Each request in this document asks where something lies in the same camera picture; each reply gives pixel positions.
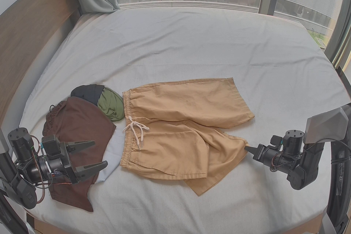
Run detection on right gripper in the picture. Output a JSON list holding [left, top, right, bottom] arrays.
[[254, 145, 277, 167]]

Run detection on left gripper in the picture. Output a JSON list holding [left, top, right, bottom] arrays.
[[38, 140, 108, 184]]

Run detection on tan shorts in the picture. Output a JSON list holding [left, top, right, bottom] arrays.
[[120, 77, 255, 196]]

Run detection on bed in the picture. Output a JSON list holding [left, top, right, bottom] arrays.
[[0, 0, 351, 234]]

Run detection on pale blue garment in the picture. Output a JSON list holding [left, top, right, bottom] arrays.
[[95, 127, 126, 185]]

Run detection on brown shorts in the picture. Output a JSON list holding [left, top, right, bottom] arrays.
[[42, 97, 117, 212]]

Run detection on green garment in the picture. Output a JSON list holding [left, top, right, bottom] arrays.
[[97, 87, 126, 122]]

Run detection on black garment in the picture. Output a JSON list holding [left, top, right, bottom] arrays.
[[71, 85, 105, 106]]

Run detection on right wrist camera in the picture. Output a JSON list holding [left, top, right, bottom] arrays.
[[270, 134, 284, 150]]

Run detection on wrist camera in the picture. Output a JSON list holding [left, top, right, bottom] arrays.
[[41, 135, 61, 159], [270, 134, 284, 150]]

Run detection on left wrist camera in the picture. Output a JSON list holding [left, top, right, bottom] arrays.
[[41, 135, 61, 159]]

